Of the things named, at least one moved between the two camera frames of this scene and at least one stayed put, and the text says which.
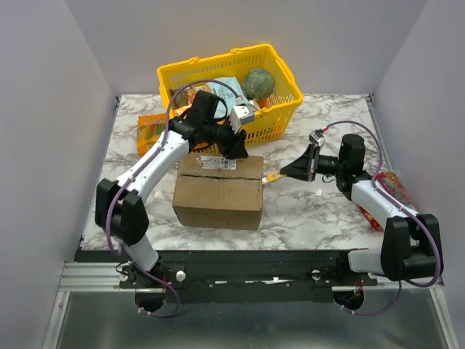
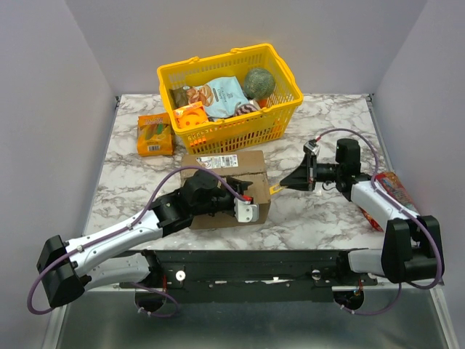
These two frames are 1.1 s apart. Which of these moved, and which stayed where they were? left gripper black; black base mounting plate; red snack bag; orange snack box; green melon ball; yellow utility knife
Moved: yellow utility knife; left gripper black
Stayed: orange snack box; red snack bag; green melon ball; black base mounting plate
